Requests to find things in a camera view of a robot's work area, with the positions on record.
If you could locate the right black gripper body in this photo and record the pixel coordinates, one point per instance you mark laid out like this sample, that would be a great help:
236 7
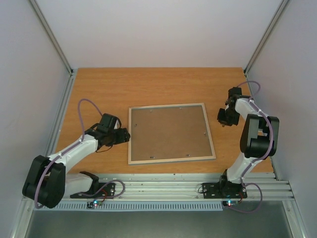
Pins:
223 117

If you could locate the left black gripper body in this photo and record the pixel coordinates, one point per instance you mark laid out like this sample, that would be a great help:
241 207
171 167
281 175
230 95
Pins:
124 137

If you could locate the turquoise picture frame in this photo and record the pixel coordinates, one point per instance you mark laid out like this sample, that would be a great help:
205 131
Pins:
169 133

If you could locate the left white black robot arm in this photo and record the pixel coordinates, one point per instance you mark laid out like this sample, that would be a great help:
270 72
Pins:
48 180

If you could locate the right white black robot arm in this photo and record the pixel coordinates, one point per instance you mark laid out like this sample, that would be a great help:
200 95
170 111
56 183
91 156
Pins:
258 140

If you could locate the left circuit board with LEDs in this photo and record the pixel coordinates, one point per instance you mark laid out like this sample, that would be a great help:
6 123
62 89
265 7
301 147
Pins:
93 204

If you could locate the circuit board with leds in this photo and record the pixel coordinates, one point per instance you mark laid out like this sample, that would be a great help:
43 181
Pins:
93 204
230 203

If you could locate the right circuit board with LEDs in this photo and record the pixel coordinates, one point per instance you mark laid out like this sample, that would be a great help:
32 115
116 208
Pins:
230 203

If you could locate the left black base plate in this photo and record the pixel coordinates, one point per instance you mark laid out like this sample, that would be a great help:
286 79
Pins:
109 189

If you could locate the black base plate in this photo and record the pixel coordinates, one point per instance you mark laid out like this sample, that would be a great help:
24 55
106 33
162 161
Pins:
210 189
109 189

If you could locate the left aluminium corner post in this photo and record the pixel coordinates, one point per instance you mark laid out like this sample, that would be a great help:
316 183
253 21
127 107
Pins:
39 14

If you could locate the aluminium corner post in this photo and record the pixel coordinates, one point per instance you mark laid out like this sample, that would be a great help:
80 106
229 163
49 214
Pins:
39 14
266 35

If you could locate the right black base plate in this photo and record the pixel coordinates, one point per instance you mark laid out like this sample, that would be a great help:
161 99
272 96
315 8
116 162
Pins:
210 189

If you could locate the grey slotted cable duct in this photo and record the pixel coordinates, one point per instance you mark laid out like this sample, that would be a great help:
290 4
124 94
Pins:
132 206

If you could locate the right aluminium corner post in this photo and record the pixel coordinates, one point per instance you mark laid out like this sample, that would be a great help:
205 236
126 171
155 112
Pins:
266 35

